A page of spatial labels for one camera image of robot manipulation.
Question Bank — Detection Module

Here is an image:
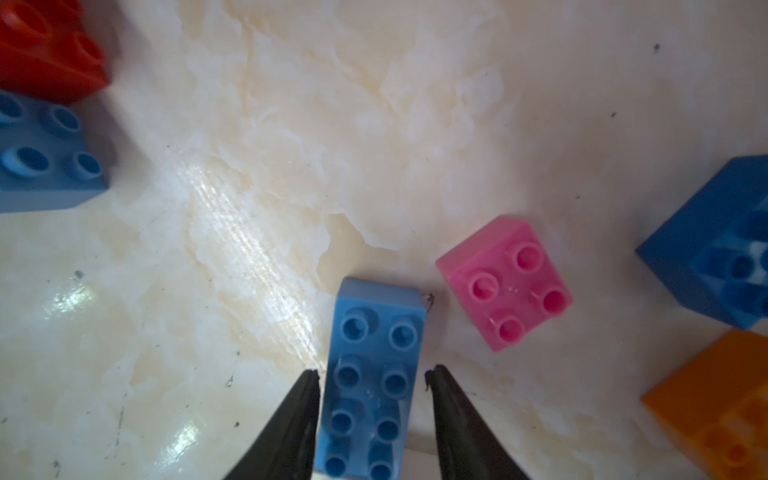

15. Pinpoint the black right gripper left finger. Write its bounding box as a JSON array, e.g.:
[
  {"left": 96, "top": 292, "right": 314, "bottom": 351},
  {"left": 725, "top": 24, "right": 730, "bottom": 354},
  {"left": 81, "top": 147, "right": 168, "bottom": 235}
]
[{"left": 226, "top": 370, "right": 320, "bottom": 480}]

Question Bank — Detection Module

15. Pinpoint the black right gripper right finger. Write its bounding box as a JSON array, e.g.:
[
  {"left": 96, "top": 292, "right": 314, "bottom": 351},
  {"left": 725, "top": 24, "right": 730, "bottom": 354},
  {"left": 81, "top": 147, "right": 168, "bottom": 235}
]
[{"left": 425, "top": 365, "right": 529, "bottom": 480}]

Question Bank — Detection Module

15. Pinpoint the light blue 2x4 brick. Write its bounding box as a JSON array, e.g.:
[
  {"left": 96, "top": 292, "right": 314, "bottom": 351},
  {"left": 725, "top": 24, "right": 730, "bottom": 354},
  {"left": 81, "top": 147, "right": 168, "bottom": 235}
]
[{"left": 314, "top": 278, "right": 428, "bottom": 479}]

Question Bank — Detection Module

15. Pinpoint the orange lego brick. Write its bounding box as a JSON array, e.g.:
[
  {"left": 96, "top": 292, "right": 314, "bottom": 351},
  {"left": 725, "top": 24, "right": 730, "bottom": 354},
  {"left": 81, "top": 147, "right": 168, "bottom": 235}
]
[{"left": 641, "top": 329, "right": 767, "bottom": 479}]

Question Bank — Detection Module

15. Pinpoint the blue 2x3 lego brick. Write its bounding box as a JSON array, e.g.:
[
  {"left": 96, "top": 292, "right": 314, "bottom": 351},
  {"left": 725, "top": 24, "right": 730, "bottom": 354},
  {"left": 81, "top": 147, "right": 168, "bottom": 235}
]
[{"left": 636, "top": 155, "right": 767, "bottom": 330}]

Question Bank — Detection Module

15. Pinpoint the pink lego brick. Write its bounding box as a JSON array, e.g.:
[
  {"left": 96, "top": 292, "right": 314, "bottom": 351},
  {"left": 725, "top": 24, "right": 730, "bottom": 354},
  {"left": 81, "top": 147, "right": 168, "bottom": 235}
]
[{"left": 436, "top": 215, "right": 573, "bottom": 352}]

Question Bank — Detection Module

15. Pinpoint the red 2x4 lego brick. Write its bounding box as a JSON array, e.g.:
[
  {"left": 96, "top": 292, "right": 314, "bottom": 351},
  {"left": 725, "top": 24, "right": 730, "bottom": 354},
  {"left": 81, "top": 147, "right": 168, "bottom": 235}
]
[{"left": 1, "top": 0, "right": 110, "bottom": 105}]

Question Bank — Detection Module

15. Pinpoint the small blue 2x2 brick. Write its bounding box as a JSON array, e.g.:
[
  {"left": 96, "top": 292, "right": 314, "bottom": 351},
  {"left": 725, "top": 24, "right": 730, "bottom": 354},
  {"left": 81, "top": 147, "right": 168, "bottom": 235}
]
[{"left": 1, "top": 90, "right": 108, "bottom": 213}]

